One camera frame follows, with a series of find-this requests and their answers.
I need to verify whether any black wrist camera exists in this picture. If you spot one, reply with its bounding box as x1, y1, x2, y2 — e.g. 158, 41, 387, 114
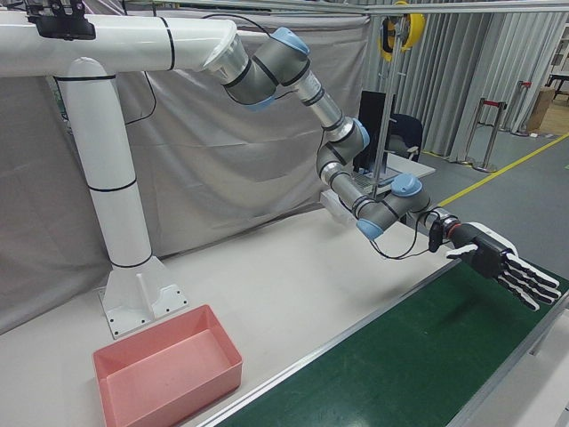
428, 220, 445, 254

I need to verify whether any pink plastic basket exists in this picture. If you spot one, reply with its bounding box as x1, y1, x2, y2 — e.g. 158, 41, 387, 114
92, 303, 244, 427

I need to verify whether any chrome stanchion red belt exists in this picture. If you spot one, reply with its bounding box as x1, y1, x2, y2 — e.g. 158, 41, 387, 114
486, 101, 509, 173
466, 97, 489, 168
514, 79, 533, 135

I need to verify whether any white flat box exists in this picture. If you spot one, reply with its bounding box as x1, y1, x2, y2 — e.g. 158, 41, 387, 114
319, 189, 359, 226

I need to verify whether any grey pleated curtain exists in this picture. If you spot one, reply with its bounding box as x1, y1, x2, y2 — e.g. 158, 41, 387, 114
368, 11, 569, 162

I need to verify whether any black desk monitor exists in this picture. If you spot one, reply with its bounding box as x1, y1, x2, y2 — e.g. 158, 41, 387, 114
357, 90, 397, 175

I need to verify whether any white robot torso stand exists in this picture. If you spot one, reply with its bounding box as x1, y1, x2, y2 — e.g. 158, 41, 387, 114
0, 12, 239, 342

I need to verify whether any black head camera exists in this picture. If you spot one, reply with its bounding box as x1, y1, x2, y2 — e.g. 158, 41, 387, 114
24, 0, 97, 42

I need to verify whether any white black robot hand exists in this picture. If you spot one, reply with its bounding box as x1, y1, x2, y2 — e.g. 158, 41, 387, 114
445, 221, 562, 313

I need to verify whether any dark blue office chair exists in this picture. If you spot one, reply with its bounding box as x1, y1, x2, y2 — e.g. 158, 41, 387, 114
387, 113, 424, 162

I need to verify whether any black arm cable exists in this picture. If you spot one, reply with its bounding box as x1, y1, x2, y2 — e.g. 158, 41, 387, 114
367, 208, 439, 260

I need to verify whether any grey backdrop cloth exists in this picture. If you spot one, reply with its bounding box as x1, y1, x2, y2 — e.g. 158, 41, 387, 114
0, 8, 373, 337

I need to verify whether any brown cardboard box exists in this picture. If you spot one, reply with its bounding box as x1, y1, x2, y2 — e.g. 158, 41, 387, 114
528, 86, 557, 134

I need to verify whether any green conveyor belt aluminium frame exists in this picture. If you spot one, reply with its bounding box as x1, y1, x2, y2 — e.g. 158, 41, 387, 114
195, 253, 569, 427

